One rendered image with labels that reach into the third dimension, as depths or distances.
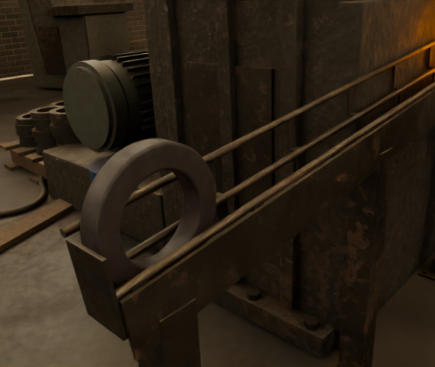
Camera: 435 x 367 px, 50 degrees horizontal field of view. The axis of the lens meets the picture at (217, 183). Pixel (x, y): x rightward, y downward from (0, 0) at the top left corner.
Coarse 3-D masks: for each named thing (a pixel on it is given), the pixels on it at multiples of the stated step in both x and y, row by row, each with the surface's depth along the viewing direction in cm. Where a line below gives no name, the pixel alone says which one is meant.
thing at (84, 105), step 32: (96, 64) 184; (128, 64) 192; (64, 96) 200; (96, 96) 183; (128, 96) 186; (96, 128) 190; (128, 128) 191; (64, 160) 210; (64, 192) 219; (160, 192) 168; (128, 224) 187; (160, 224) 171
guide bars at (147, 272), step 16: (416, 96) 97; (368, 128) 84; (320, 160) 74; (288, 176) 70; (272, 192) 66; (240, 208) 62; (256, 208) 64; (224, 224) 60; (192, 240) 57; (176, 256) 54; (144, 272) 52; (128, 288) 50
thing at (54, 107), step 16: (32, 112) 246; (48, 112) 244; (64, 112) 237; (16, 128) 264; (32, 128) 261; (48, 128) 246; (64, 128) 227; (0, 144) 275; (16, 144) 274; (32, 144) 266; (48, 144) 248; (64, 144) 232; (16, 160) 278; (32, 160) 246; (32, 176) 257
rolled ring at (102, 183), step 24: (144, 144) 51; (168, 144) 52; (120, 168) 48; (144, 168) 50; (168, 168) 53; (192, 168) 56; (96, 192) 48; (120, 192) 49; (192, 192) 58; (96, 216) 48; (120, 216) 50; (192, 216) 59; (96, 240) 48; (120, 240) 50; (120, 264) 51; (144, 264) 55
